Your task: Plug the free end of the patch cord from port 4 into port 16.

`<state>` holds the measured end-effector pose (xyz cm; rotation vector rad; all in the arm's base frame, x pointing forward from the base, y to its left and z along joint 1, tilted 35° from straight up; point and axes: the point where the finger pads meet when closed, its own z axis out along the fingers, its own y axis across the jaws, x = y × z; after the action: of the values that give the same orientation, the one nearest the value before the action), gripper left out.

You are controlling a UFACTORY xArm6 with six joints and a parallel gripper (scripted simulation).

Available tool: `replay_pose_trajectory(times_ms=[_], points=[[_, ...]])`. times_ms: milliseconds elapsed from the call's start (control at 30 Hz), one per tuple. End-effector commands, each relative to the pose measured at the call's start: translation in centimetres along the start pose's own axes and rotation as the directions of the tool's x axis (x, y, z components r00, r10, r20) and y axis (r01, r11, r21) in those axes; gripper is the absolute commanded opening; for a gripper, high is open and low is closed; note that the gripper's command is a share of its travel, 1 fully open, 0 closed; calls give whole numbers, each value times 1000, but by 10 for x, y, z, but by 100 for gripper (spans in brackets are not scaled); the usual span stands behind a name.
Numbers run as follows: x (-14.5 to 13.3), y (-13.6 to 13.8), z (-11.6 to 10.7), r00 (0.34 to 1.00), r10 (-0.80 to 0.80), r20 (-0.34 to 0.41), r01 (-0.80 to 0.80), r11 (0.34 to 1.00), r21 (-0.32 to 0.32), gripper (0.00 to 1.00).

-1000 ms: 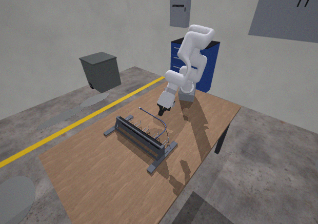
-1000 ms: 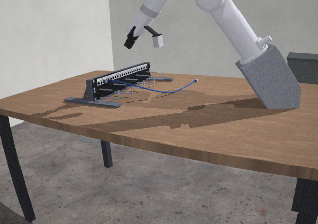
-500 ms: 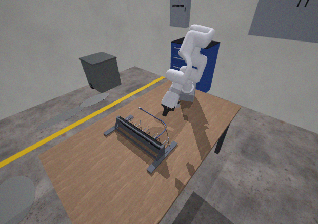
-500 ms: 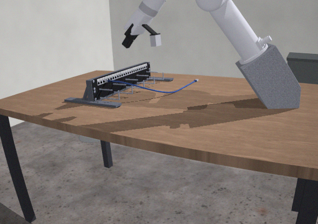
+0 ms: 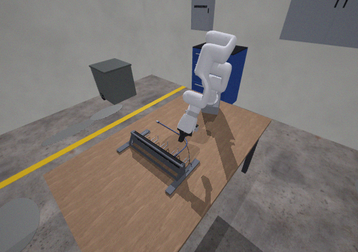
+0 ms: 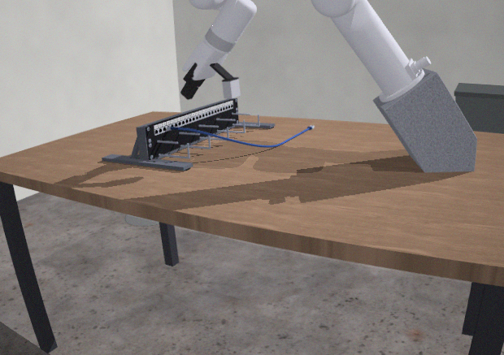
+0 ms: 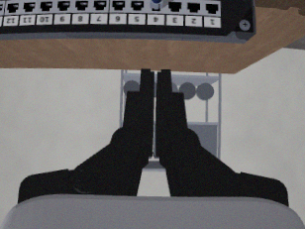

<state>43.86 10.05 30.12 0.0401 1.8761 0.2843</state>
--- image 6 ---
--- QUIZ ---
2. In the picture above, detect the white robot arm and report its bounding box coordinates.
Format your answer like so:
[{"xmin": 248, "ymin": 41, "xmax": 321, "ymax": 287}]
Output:
[{"xmin": 189, "ymin": 0, "xmax": 431, "ymax": 102}]

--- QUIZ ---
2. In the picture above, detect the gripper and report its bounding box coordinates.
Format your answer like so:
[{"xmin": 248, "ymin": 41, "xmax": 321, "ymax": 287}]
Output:
[{"xmin": 180, "ymin": 37, "xmax": 231, "ymax": 100}]

